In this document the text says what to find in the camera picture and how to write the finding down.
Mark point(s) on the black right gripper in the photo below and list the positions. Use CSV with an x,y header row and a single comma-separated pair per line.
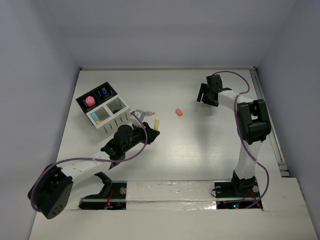
x,y
204,90

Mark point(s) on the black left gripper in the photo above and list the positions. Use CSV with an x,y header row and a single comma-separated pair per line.
x,y
149,132

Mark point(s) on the yellow marker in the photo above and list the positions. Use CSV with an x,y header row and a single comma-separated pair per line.
x,y
156,123

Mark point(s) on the light blue marker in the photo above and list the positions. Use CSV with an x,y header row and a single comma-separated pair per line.
x,y
95,117

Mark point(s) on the black highlighter blue cap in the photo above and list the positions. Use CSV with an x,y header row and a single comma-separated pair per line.
x,y
105,93

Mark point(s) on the pink-capped marker tube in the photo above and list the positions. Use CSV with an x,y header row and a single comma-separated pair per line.
x,y
90,101

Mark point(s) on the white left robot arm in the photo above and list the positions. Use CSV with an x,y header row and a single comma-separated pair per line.
x,y
50,193

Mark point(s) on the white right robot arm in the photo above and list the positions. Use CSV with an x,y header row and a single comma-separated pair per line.
x,y
253,125

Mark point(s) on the orange-tipped clear marker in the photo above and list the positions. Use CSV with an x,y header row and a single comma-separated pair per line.
x,y
149,113

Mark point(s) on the orange marker cap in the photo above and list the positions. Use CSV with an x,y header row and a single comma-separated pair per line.
x,y
179,112

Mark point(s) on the white slotted organizer box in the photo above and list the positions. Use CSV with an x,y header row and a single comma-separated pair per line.
x,y
113,113

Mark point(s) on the black slotted organizer box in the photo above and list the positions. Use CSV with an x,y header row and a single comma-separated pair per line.
x,y
97,94

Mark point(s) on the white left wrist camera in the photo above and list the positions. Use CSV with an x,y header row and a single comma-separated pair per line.
x,y
140,114

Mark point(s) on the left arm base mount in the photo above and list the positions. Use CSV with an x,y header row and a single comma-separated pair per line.
x,y
112,196

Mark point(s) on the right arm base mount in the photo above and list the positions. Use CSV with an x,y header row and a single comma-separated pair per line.
x,y
237,194

